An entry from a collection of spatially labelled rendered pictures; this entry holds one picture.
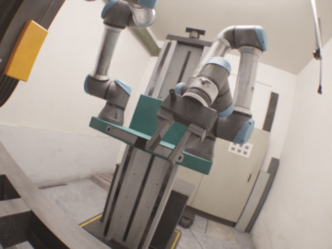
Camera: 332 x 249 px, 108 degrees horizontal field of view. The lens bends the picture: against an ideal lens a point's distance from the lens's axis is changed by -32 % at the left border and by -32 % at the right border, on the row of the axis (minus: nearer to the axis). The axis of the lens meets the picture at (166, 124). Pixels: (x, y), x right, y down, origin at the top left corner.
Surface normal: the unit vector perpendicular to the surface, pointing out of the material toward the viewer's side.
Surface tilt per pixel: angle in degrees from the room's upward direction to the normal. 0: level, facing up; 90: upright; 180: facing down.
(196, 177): 90
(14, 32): 90
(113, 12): 125
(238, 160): 90
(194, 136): 67
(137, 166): 90
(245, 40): 100
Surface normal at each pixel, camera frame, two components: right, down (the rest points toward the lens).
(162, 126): -0.18, -0.50
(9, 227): 0.90, 0.30
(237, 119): -0.41, 0.00
